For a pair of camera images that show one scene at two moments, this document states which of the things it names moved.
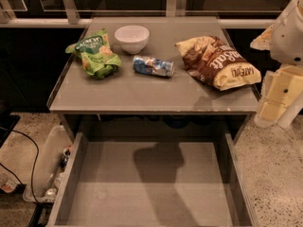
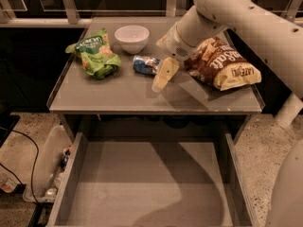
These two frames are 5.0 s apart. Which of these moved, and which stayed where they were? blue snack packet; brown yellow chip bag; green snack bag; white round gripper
Moved: white round gripper
Stayed: brown yellow chip bag; green snack bag; blue snack packet
